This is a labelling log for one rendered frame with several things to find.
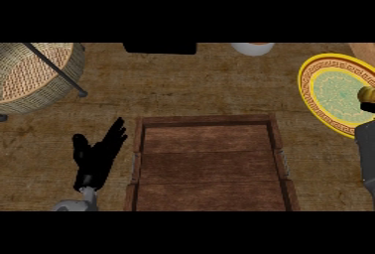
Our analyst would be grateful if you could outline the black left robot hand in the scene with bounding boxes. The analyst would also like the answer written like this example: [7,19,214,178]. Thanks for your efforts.
[71,116,128,192]

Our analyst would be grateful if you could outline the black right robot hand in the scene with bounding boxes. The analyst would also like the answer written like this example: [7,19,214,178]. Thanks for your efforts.
[359,99,375,116]

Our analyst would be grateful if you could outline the yellow squash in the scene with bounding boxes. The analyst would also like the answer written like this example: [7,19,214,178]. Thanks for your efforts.
[356,85,375,104]

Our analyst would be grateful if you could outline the yellow patterned plate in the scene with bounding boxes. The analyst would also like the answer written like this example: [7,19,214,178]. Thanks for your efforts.
[295,53,375,140]

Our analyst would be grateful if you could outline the brown wooden tray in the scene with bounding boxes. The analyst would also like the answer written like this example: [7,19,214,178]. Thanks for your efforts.
[121,113,301,212]

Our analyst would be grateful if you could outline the round wicker basket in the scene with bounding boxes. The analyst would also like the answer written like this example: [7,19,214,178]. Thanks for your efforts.
[0,42,88,116]

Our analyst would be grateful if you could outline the black block appliance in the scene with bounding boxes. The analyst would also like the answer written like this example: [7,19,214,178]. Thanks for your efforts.
[121,42,198,56]

